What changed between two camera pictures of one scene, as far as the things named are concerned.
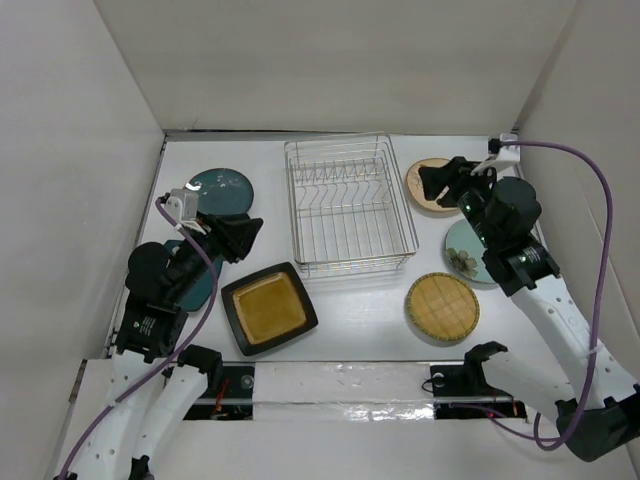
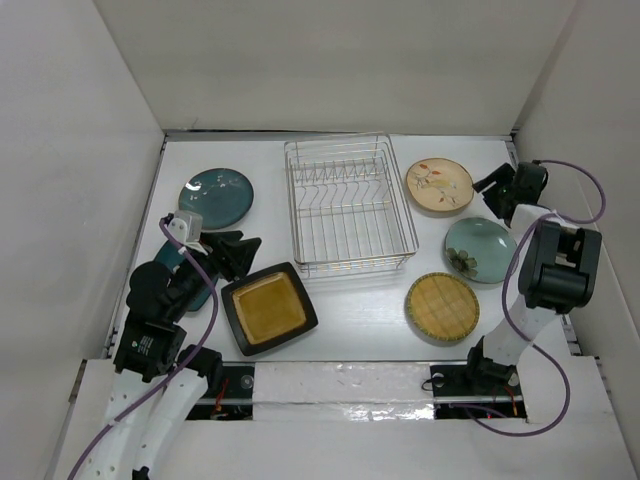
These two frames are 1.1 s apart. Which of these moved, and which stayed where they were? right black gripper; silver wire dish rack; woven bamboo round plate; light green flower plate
Moved: right black gripper
Stayed: silver wire dish rack; woven bamboo round plate; light green flower plate
